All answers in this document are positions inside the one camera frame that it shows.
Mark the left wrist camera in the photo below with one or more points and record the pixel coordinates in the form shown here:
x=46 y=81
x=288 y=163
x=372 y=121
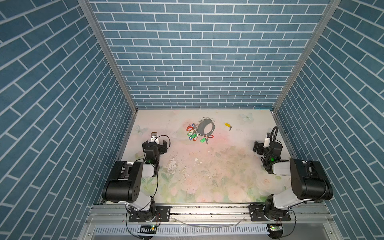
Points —
x=154 y=137

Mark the right corner aluminium post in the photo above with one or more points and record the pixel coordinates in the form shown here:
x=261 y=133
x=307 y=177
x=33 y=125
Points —
x=320 y=27

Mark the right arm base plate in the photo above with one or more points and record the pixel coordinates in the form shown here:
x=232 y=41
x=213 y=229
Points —
x=263 y=213

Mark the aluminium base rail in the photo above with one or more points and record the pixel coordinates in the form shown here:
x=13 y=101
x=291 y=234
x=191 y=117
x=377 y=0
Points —
x=199 y=214

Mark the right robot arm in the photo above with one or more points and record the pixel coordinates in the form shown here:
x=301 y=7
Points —
x=309 y=183

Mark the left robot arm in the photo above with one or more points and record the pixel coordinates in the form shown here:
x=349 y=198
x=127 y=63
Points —
x=123 y=185

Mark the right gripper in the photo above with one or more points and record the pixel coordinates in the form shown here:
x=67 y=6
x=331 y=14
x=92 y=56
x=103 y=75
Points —
x=259 y=147

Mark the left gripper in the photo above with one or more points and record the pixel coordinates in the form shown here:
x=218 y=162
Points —
x=153 y=147

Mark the bunch of coloured key tags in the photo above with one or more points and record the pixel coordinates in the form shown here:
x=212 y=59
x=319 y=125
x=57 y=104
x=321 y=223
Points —
x=194 y=135

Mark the large keyring with chain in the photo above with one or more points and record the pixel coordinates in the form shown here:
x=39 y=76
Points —
x=205 y=127

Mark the yellow tagged key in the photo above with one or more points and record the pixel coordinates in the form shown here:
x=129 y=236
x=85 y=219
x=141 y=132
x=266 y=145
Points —
x=229 y=126

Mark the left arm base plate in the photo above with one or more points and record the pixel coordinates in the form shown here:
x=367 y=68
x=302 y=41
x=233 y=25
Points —
x=157 y=213

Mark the white cable duct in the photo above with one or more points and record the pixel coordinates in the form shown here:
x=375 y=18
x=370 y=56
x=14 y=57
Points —
x=181 y=231

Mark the left corner aluminium post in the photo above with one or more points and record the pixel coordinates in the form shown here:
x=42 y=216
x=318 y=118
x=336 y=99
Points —
x=93 y=22

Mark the corner aluminium post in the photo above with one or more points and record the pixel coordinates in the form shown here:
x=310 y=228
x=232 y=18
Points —
x=320 y=27
x=93 y=22

